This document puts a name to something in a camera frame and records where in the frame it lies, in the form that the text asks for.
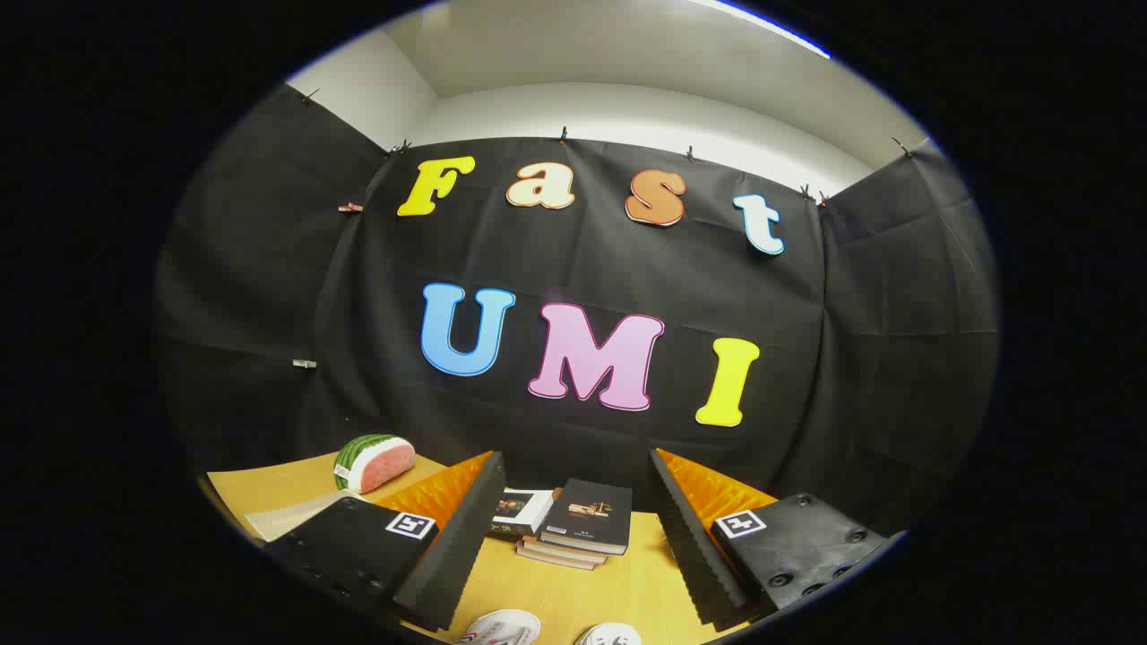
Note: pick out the thick book with brown cover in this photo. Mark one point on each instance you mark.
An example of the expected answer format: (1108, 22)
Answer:
(573, 554)

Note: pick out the black backdrop cloth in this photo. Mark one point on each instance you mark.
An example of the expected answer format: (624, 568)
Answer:
(582, 269)

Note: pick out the thin book with brown cover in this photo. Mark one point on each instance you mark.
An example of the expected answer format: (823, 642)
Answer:
(551, 559)

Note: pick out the watermelon slice plush toy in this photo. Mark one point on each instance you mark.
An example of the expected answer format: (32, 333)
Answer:
(381, 461)

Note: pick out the white canvas shoe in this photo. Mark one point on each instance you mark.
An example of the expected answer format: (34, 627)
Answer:
(611, 635)
(502, 627)

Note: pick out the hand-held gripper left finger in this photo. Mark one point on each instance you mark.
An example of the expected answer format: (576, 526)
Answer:
(452, 555)

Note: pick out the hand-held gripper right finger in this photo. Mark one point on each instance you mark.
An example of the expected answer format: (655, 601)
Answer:
(694, 546)

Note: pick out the white cover portrait book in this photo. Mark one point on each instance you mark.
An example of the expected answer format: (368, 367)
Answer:
(521, 511)

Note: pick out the black cover book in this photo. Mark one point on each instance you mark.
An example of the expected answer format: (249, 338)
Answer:
(591, 515)

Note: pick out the cream fabric storage box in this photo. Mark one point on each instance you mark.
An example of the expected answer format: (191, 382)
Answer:
(287, 518)

